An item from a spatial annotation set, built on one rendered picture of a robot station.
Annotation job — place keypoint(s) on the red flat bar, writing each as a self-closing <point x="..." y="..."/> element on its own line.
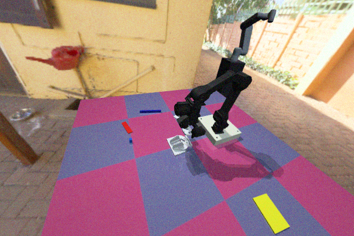
<point x="126" y="127"/>

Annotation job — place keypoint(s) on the yellow flat rectangular plate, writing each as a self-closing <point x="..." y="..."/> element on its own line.
<point x="271" y="214"/>

